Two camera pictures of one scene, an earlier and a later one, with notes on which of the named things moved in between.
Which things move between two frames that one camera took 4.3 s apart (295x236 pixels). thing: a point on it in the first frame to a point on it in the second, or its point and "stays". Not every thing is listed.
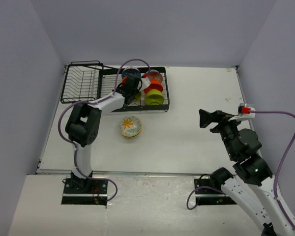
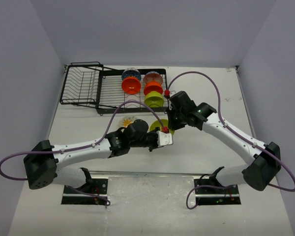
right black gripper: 206,117 to 172,125
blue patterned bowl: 131,70 stays
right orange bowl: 156,84 stays
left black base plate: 95,193 stays
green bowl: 137,96 to 157,124
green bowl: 154,97 stays
